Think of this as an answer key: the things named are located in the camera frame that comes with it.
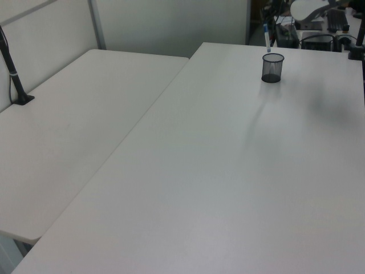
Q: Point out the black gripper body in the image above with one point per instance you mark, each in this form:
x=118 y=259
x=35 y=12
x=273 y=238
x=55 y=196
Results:
x=278 y=10

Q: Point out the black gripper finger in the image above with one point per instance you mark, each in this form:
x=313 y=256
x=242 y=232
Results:
x=265 y=20
x=272 y=22

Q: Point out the white marker with blue cap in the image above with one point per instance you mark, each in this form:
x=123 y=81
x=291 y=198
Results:
x=267 y=40

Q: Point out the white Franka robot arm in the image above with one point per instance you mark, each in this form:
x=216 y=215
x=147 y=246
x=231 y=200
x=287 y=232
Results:
x=309 y=8

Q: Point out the black equipment case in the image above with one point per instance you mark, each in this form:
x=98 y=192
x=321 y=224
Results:
x=286 y=37

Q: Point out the black electronics box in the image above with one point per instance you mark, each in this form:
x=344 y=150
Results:
x=318 y=41

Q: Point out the black mesh pen cup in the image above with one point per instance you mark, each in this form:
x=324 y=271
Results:
x=273 y=72

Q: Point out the black keyboard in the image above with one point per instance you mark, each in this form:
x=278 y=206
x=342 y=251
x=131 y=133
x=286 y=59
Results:
x=336 y=20

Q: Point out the emergency stop button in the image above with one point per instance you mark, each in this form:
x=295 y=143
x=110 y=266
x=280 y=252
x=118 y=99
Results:
x=346 y=28

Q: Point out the black pole with clamp base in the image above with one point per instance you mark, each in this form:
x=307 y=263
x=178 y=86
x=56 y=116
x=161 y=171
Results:
x=12 y=74

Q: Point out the black camera stand clamp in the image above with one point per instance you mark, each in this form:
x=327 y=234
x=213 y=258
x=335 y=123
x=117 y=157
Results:
x=357 y=48

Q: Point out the grey partition frame post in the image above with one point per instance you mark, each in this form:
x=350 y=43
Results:
x=97 y=24

